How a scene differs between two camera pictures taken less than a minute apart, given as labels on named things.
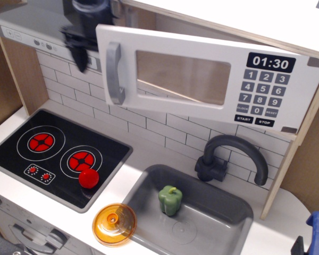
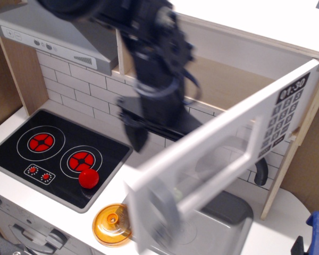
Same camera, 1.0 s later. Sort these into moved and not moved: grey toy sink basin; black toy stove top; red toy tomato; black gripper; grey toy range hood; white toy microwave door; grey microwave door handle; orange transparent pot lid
Moved: white toy microwave door; black gripper; grey microwave door handle
Not moved: grey toy range hood; black toy stove top; orange transparent pot lid; red toy tomato; grey toy sink basin
